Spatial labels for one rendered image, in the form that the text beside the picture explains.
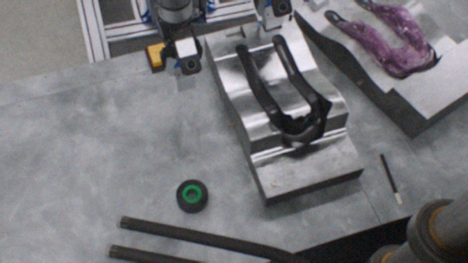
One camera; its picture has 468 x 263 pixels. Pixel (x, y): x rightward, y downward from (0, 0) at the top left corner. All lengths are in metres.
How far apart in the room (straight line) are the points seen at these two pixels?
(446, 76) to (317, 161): 0.40
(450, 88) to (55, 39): 1.86
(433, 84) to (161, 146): 0.72
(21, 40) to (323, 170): 1.81
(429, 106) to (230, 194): 0.55
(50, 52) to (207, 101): 1.34
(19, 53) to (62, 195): 1.41
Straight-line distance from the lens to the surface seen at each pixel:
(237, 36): 1.50
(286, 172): 1.29
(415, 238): 0.84
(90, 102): 1.49
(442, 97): 1.44
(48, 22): 2.77
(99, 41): 2.34
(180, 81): 1.31
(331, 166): 1.32
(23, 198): 1.40
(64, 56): 2.63
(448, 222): 0.79
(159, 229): 1.24
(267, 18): 1.44
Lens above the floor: 2.03
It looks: 62 degrees down
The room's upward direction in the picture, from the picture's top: 2 degrees clockwise
